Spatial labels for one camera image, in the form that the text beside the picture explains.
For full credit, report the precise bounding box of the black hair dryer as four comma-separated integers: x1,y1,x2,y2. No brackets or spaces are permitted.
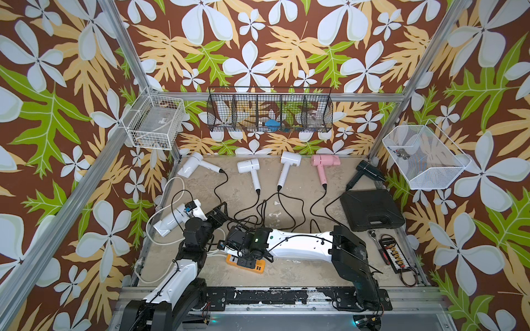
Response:
345,160,386,191

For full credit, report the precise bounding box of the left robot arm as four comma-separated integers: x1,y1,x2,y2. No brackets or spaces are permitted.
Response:
119,203,230,330

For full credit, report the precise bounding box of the white mesh basket right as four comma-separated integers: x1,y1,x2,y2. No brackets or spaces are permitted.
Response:
382,120,471,190

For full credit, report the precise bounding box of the white hair dryer far left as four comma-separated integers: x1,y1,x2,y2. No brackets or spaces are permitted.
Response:
177,153,224,179

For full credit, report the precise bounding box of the large dryer white cable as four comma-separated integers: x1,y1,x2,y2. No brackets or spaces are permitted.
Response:
134,177,229,286

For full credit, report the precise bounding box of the pink hair dryer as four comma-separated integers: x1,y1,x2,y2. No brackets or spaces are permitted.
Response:
311,154,341,190

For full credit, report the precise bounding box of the white wire basket left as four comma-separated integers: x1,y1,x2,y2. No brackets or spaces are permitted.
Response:
122,95,186,150

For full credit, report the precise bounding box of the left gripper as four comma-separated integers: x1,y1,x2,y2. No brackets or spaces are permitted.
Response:
199,201,227,250

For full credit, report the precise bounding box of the large white hair dryer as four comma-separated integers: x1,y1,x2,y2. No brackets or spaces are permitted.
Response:
154,204,189,237

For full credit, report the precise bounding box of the black mounting rail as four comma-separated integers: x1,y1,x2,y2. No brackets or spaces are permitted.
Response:
181,286,393,312

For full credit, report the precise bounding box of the pink dryer black cable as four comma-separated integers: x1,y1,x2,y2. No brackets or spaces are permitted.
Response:
308,188,328,234

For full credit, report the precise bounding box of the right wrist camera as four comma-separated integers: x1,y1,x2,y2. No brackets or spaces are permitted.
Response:
217,240,233,254

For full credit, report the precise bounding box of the orange power strip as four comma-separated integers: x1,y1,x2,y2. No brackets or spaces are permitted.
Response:
226,255,266,274

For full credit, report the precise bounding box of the black wire basket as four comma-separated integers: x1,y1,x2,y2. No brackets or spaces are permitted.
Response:
206,86,333,133

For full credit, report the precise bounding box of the black plastic tool case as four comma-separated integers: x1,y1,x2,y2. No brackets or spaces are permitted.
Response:
340,189,406,232

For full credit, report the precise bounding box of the ratchet wrench tool set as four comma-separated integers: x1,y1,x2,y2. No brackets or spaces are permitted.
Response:
367,230,419,288

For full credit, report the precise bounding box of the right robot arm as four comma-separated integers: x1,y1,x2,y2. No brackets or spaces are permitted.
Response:
218,226,381,312

